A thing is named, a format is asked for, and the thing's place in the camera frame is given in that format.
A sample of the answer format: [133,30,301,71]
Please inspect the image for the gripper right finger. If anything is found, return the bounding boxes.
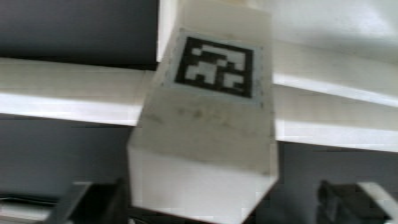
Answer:
[316,181,398,224]

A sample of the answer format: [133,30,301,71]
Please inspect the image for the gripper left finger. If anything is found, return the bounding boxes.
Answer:
[0,180,129,224]

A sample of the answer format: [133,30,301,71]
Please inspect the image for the white table leg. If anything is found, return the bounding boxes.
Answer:
[127,0,276,224]

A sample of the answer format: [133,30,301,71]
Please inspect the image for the white square tabletop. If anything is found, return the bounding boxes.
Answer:
[0,0,398,154]

